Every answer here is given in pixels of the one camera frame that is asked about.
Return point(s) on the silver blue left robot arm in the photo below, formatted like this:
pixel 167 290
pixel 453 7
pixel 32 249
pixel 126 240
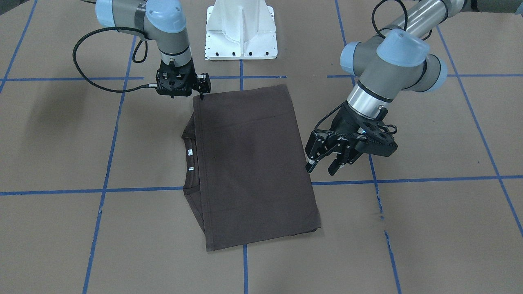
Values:
pixel 396 58

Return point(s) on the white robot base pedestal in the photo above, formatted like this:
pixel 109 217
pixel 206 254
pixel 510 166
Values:
pixel 240 30

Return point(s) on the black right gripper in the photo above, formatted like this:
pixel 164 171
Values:
pixel 203 83

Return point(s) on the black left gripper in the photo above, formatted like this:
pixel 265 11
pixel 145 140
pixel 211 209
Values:
pixel 342 124

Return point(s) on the dark brown t-shirt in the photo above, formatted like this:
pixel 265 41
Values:
pixel 246 178

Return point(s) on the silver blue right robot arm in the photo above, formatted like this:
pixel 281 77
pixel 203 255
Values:
pixel 164 22

